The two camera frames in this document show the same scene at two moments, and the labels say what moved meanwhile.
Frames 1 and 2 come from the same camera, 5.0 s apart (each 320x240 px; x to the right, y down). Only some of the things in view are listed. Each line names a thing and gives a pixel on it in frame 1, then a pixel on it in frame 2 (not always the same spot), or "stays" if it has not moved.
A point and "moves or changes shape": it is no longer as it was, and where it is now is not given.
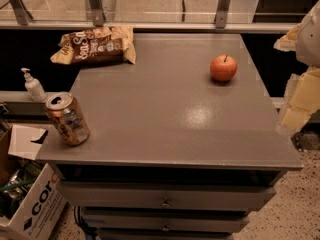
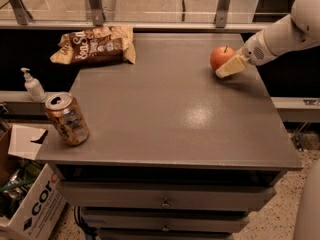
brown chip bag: x=105 y=44 stays
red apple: x=223 y=68 moves or changes shape
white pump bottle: x=34 y=86 stays
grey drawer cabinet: x=184 y=143 stays
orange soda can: x=62 y=112 stays
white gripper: x=310 y=39 -> x=255 y=52
